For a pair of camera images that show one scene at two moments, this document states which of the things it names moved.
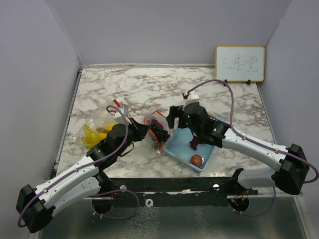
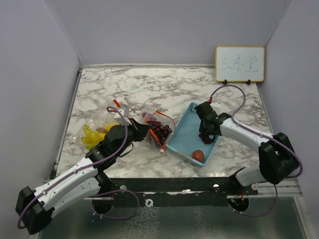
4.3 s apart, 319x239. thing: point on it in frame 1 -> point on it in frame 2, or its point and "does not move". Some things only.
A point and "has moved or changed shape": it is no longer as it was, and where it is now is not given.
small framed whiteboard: x=240 y=63 does not move
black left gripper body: x=134 y=134 does not move
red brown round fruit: x=196 y=160 -> x=198 y=155
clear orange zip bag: x=94 y=129 does not move
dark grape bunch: x=162 y=135 has moved or changed shape
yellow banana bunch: x=92 y=138 does not move
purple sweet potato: x=156 y=122 -> x=147 y=115
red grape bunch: x=194 y=143 -> x=161 y=131
